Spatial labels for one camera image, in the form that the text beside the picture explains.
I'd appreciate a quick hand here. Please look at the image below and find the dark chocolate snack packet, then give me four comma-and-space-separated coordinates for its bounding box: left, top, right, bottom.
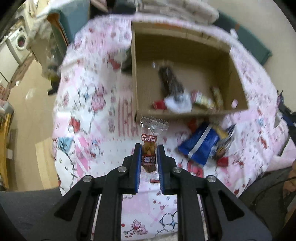
152, 61, 185, 101

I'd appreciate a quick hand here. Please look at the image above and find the dark grey cloth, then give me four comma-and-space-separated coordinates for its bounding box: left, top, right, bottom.
121, 48, 132, 74

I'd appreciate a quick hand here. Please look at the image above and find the clear white snack packet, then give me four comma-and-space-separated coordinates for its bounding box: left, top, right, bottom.
164, 91, 192, 113

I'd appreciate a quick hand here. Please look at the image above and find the beige floral blanket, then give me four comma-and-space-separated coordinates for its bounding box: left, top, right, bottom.
137, 0, 219, 25

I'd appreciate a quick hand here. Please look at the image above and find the red small snack packet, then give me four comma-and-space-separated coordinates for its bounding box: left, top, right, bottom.
152, 100, 167, 110

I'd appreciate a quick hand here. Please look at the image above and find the brown slim snack bar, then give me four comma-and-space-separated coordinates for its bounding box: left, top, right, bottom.
211, 86, 224, 109

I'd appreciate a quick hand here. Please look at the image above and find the blue snack bag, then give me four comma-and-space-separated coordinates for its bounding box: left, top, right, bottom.
178, 121, 228, 166

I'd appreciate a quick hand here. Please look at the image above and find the red white snack bar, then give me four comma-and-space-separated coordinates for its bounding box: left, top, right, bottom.
212, 125, 235, 168

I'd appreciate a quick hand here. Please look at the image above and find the white washing machine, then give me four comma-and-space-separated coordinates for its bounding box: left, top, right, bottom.
6, 26, 30, 65

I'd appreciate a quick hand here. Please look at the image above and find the pink cartoon print bedsheet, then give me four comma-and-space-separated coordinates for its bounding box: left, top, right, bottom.
52, 12, 296, 239

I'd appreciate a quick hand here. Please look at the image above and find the yellow cartoon snack packet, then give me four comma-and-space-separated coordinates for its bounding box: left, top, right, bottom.
191, 90, 216, 110

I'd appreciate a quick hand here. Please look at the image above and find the twisted dough snack packet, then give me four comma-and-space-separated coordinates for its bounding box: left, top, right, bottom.
140, 116, 169, 184

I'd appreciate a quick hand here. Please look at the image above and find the cardboard box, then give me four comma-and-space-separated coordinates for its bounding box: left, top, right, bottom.
131, 22, 248, 121

